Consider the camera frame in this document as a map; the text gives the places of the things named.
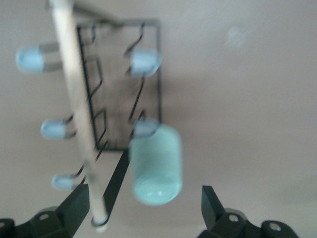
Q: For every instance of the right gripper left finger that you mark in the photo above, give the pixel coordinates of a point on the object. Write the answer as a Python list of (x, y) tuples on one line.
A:
[(64, 218)]

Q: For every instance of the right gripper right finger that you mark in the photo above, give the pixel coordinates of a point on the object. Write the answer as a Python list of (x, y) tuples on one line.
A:
[(218, 223)]

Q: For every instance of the mint green plastic cup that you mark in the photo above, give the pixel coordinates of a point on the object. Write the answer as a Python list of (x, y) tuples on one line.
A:
[(156, 163)]

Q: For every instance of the brown table cover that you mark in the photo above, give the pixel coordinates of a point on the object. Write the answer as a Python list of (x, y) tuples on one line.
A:
[(235, 124)]

